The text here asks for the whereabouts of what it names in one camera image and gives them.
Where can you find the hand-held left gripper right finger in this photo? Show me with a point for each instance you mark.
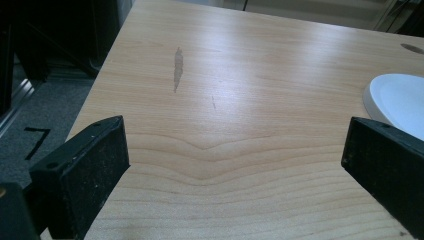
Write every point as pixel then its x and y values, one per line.
pixel 386 173

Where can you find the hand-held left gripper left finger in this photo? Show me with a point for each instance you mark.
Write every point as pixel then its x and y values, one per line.
pixel 76 180

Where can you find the white utensil stand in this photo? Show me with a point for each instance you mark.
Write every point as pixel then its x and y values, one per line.
pixel 400 100

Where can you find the dark cabinet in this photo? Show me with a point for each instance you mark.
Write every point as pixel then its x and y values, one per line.
pixel 106 26

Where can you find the metal floor rail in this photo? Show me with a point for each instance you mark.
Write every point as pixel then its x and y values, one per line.
pixel 16 100

